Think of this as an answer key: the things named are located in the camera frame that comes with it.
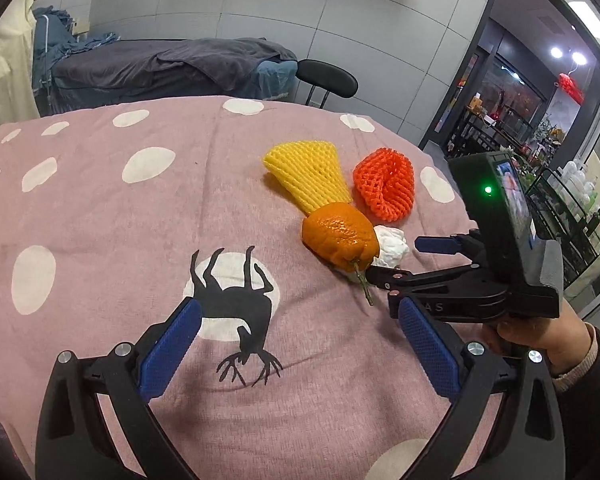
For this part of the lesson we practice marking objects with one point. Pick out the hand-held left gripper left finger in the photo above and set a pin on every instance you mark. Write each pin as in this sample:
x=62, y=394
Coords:
x=172, y=350

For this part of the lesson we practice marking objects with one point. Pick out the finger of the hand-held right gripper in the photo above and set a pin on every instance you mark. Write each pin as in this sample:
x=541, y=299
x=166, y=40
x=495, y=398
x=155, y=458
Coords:
x=387, y=275
x=437, y=245

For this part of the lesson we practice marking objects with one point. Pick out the pink polka dot blanket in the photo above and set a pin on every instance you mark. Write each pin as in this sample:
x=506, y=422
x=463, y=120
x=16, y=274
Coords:
x=130, y=240

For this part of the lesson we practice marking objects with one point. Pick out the dark pump bottle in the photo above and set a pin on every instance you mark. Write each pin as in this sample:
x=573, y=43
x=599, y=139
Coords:
x=596, y=221

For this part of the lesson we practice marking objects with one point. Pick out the pile of blue cloths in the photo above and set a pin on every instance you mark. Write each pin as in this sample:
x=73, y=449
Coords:
x=55, y=35

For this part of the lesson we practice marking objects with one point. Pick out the grey blanket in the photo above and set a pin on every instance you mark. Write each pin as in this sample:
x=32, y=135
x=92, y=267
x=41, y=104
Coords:
x=155, y=62

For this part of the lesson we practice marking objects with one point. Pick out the person's right forearm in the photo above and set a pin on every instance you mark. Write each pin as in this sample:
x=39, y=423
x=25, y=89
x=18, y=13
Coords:
x=595, y=360

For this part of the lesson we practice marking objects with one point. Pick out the person's right hand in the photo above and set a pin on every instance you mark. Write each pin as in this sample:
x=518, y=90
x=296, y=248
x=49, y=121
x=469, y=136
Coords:
x=555, y=340

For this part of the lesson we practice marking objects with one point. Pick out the white tissue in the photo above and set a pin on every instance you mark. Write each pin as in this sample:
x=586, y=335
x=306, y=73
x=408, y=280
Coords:
x=392, y=249

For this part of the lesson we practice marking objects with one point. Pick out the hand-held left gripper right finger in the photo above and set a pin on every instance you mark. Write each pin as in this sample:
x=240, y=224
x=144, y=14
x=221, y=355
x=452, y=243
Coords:
x=430, y=352

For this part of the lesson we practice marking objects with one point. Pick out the red lantern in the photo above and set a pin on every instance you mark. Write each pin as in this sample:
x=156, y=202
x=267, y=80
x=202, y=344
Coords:
x=571, y=87

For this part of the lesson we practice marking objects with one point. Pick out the black round stool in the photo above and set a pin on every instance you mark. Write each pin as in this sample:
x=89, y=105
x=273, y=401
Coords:
x=327, y=77

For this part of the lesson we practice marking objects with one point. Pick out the yellow foam fruit net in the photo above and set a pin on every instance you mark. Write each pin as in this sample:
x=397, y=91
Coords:
x=310, y=170

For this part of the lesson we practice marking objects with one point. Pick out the orange foam fruit net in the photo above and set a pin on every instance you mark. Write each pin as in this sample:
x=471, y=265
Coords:
x=380, y=185

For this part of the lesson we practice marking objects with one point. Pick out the cream curtain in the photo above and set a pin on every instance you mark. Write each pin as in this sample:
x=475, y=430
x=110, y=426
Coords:
x=5, y=60

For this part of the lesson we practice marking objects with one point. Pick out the orange fruit with stem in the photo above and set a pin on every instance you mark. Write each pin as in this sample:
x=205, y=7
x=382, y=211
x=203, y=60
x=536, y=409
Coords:
x=337, y=235

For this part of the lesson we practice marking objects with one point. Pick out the light blue bed cover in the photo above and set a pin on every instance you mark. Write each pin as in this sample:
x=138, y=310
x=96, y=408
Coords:
x=277, y=77

